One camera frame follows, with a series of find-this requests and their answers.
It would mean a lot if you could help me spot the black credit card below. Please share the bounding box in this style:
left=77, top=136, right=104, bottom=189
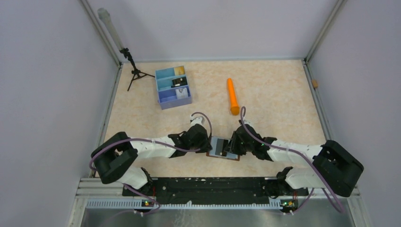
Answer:
left=215, top=139, right=228, bottom=157

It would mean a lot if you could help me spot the silver card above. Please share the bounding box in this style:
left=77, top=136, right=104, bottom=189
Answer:
left=175, top=87, right=190, bottom=99

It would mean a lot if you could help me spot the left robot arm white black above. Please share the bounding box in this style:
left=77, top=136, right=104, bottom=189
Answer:
left=89, top=123, right=211, bottom=195

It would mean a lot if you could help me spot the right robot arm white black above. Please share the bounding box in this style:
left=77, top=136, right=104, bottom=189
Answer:
left=223, top=124, right=364, bottom=197

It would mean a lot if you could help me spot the black card in tray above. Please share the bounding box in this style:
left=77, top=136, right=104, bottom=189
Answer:
left=171, top=77, right=188, bottom=88

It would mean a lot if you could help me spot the gold card in tray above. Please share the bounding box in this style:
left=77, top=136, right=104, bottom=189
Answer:
left=174, top=66, right=186, bottom=76

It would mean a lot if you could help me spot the orange cylinder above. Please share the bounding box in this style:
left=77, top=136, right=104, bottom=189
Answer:
left=227, top=78, right=240, bottom=115

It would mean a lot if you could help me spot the blue compartment tray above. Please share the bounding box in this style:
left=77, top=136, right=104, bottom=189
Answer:
left=155, top=67, right=192, bottom=110

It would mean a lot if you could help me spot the small black tripod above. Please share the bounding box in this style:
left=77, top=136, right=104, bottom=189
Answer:
left=119, top=48, right=155, bottom=91

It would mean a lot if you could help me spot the small tan block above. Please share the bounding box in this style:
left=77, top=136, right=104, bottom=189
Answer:
left=311, top=79, right=318, bottom=89

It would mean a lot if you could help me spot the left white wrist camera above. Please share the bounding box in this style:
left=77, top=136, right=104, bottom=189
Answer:
left=190, top=115, right=206, bottom=127

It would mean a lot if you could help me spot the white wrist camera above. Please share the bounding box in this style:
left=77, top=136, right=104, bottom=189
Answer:
left=239, top=119, right=252, bottom=127
left=190, top=115, right=206, bottom=127

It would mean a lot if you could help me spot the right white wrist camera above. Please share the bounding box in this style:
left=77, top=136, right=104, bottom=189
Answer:
left=239, top=119, right=252, bottom=127

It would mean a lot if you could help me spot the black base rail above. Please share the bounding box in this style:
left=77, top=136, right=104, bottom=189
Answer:
left=139, top=177, right=309, bottom=205

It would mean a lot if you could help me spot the white cable duct strip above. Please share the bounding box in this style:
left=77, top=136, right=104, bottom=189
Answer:
left=86, top=199, right=282, bottom=210

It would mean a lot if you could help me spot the grey tube on frame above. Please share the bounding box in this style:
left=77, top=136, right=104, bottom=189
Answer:
left=97, top=8, right=124, bottom=52

